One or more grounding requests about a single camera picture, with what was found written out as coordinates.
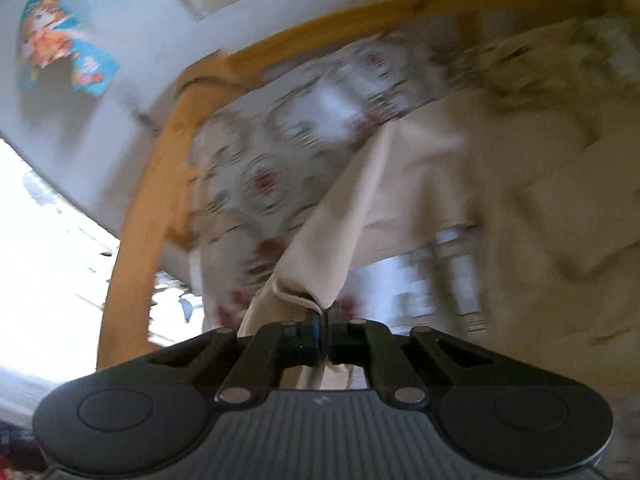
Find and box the beige hooded jacket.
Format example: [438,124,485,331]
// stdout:
[241,18,639,387]

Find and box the white floral bed quilt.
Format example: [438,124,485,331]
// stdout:
[192,30,486,342]

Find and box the wooden bed frame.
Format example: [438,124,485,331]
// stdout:
[96,0,639,370]

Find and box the anime girl wall poster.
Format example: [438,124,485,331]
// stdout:
[17,0,119,98]

